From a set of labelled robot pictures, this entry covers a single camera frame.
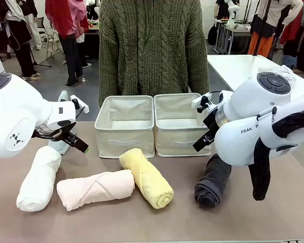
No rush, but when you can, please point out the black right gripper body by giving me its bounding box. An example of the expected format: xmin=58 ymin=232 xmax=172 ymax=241
xmin=203 ymin=105 xmax=220 ymax=133

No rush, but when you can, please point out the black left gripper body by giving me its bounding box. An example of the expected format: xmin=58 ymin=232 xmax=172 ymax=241
xmin=55 ymin=128 xmax=79 ymax=146

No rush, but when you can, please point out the green cone towel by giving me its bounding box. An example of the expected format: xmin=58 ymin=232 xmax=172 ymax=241
xmin=48 ymin=90 xmax=72 ymax=156

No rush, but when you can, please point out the dark grey towel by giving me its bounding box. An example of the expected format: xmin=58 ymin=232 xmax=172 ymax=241
xmin=194 ymin=152 xmax=233 ymax=209

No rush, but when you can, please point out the pink towel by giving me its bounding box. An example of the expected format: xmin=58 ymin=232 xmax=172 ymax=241
xmin=56 ymin=169 xmax=136 ymax=212

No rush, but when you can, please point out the white towel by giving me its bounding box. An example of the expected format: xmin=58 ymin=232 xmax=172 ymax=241
xmin=16 ymin=145 xmax=62 ymax=212

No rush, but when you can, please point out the yellow towel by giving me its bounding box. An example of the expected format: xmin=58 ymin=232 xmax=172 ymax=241
xmin=119 ymin=148 xmax=175 ymax=210

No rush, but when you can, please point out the beige fabric storage bin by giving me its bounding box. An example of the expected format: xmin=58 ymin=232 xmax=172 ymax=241
xmin=94 ymin=95 xmax=155 ymax=159
xmin=153 ymin=93 xmax=213 ymax=157

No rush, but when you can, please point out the white background table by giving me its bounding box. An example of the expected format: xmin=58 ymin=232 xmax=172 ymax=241
xmin=207 ymin=54 xmax=304 ymax=102

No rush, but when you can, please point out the black hanging bag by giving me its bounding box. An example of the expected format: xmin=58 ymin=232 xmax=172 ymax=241
xmin=207 ymin=24 xmax=218 ymax=47

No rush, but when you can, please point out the grey background work table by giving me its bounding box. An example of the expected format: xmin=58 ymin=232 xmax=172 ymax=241
xmin=213 ymin=19 xmax=252 ymax=55

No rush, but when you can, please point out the person in green knit sweater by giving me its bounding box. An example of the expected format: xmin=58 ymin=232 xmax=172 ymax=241
xmin=98 ymin=0 xmax=211 ymax=107

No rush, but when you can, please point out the person in red and pink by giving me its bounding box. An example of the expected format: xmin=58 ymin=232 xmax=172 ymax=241
xmin=45 ymin=0 xmax=89 ymax=87

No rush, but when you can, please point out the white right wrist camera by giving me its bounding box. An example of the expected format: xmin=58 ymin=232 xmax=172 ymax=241
xmin=191 ymin=92 xmax=213 ymax=113

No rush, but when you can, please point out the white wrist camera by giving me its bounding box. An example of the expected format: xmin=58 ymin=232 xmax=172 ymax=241
xmin=191 ymin=92 xmax=213 ymax=113
xmin=70 ymin=94 xmax=90 ymax=114

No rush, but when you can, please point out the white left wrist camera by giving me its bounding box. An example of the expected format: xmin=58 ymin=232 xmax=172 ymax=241
xmin=70 ymin=94 xmax=90 ymax=114

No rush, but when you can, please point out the black sleeved right arm cable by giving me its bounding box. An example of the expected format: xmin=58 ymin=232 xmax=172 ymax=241
xmin=247 ymin=107 xmax=304 ymax=202

